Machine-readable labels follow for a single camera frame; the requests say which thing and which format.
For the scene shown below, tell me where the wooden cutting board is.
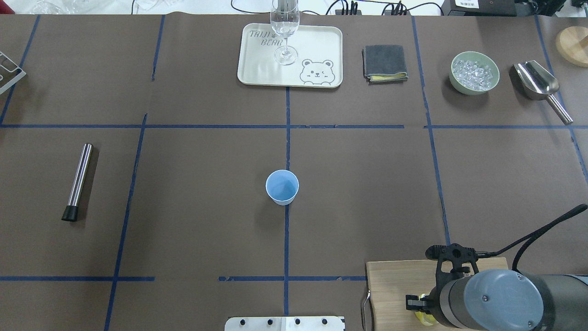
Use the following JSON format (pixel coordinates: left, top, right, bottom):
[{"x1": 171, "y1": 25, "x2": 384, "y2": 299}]
[{"x1": 361, "y1": 257, "x2": 510, "y2": 331}]

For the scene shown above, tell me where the light blue plastic cup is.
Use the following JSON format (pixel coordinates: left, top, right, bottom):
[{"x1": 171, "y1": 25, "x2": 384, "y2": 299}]
[{"x1": 265, "y1": 169, "x2": 300, "y2": 206}]

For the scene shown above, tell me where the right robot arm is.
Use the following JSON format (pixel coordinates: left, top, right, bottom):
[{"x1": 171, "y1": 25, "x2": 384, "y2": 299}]
[{"x1": 405, "y1": 269, "x2": 588, "y2": 331}]

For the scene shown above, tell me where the black power strip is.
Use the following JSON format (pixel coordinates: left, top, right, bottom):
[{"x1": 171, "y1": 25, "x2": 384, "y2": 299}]
[{"x1": 329, "y1": 0, "x2": 362, "y2": 16}]

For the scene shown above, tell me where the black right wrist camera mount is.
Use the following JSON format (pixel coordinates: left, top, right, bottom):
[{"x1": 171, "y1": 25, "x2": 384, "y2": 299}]
[{"x1": 425, "y1": 244, "x2": 479, "y2": 290}]

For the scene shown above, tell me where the steel muddler black tip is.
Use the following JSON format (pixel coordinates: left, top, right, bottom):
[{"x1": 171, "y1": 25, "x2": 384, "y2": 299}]
[{"x1": 61, "y1": 143, "x2": 94, "y2": 222}]

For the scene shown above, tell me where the wooden mug tree stand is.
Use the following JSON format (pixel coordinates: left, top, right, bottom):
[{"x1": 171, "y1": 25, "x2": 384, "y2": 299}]
[{"x1": 556, "y1": 26, "x2": 588, "y2": 68}]

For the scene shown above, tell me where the cream bear serving tray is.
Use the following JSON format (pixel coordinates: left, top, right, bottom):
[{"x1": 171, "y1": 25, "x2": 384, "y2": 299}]
[{"x1": 237, "y1": 23, "x2": 344, "y2": 88}]

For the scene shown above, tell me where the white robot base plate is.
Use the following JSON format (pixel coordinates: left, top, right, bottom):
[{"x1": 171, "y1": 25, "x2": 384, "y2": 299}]
[{"x1": 224, "y1": 316, "x2": 346, "y2": 331}]

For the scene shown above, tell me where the folded grey cloth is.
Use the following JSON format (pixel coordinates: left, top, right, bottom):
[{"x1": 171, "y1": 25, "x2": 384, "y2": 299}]
[{"x1": 362, "y1": 45, "x2": 409, "y2": 83}]

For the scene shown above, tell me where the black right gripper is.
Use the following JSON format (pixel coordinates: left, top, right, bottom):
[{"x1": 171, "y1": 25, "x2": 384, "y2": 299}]
[{"x1": 405, "y1": 287, "x2": 443, "y2": 325}]

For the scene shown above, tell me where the metal ice scoop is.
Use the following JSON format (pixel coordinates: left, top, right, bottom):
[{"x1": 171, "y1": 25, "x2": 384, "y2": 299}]
[{"x1": 513, "y1": 60, "x2": 574, "y2": 126}]

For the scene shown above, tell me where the green bowl of ice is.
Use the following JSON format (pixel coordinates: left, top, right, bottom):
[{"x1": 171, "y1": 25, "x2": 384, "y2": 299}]
[{"x1": 449, "y1": 51, "x2": 500, "y2": 96}]

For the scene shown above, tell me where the yellow lemon slice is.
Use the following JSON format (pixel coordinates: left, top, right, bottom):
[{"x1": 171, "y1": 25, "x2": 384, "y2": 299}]
[{"x1": 414, "y1": 311, "x2": 438, "y2": 327}]

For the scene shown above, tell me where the clear wine glass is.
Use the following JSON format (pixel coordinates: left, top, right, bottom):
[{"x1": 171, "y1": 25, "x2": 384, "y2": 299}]
[{"x1": 270, "y1": 0, "x2": 300, "y2": 66}]

